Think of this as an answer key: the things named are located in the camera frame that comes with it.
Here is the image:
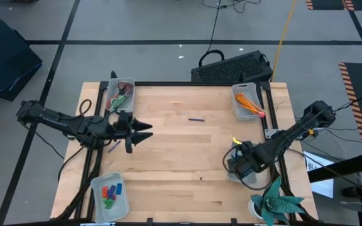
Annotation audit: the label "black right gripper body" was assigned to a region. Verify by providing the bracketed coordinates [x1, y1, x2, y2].
[228, 141, 272, 180]

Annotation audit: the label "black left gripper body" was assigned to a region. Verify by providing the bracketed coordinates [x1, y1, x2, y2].
[111, 110, 135, 154]

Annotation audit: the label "green handled scissors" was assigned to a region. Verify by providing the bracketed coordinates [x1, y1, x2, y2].
[108, 94, 128, 110]

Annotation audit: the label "purple handled scissors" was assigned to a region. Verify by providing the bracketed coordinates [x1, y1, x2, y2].
[119, 86, 134, 100]

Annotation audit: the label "orange pencil pink eraser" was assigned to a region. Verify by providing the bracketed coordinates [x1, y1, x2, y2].
[236, 94, 263, 116]
[234, 95, 262, 117]
[236, 95, 266, 119]
[234, 94, 260, 116]
[239, 92, 265, 116]
[236, 92, 263, 114]

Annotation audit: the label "green paper plant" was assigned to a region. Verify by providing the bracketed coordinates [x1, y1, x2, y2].
[250, 176, 305, 226]

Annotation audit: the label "white round pot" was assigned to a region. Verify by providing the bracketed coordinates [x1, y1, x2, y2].
[248, 198, 263, 220]

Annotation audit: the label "white paper sheet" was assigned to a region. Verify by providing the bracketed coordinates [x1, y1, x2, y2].
[303, 151, 335, 199]

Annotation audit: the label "black beam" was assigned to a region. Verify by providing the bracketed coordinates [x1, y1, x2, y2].
[307, 151, 362, 184]

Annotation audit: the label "black mesh case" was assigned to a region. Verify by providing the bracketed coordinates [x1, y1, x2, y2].
[190, 49, 274, 83]

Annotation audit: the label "black hazard striped floor mat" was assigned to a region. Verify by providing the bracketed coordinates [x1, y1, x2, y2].
[305, 0, 362, 11]
[339, 62, 362, 154]

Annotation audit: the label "black flat floor case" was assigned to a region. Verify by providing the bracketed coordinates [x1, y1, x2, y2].
[0, 6, 43, 102]

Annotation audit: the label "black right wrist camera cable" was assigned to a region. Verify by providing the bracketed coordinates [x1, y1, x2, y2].
[222, 146, 276, 191]

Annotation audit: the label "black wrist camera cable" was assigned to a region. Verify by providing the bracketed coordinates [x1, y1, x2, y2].
[79, 99, 93, 117]
[222, 146, 276, 191]

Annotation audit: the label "silver metal bracket plate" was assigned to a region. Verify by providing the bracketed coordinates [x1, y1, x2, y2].
[264, 128, 278, 140]

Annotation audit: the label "black left wrist camera cable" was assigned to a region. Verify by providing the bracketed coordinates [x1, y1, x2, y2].
[79, 99, 93, 117]

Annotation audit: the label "black left arm base cable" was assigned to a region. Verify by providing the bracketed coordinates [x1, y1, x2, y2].
[26, 125, 89, 183]

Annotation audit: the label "black floor cable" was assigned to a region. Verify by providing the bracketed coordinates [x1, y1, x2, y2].
[201, 0, 262, 53]

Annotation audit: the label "yellow cable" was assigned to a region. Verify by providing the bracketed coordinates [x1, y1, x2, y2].
[270, 0, 298, 83]

